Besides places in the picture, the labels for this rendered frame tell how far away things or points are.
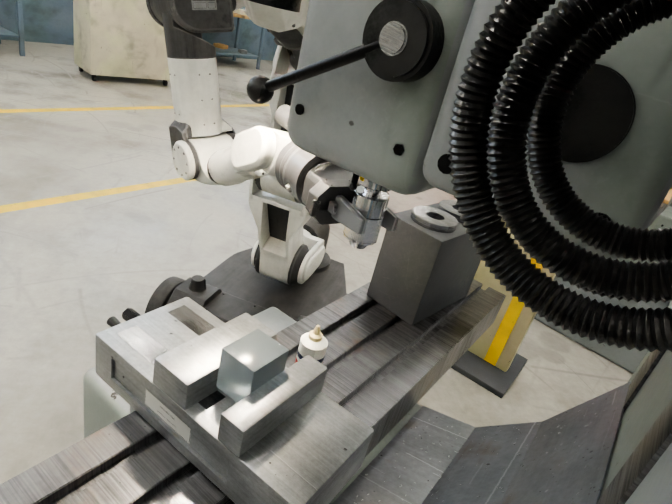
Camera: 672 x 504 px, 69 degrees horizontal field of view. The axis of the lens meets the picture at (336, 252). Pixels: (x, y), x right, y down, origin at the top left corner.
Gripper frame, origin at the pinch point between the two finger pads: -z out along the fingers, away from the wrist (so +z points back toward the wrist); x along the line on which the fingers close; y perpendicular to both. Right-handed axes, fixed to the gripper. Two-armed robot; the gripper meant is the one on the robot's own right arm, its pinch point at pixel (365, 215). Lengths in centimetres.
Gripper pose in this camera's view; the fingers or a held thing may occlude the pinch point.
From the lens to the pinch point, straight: 64.5
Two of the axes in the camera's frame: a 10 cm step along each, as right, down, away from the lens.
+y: -2.3, 8.6, 4.6
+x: 8.1, -0.9, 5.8
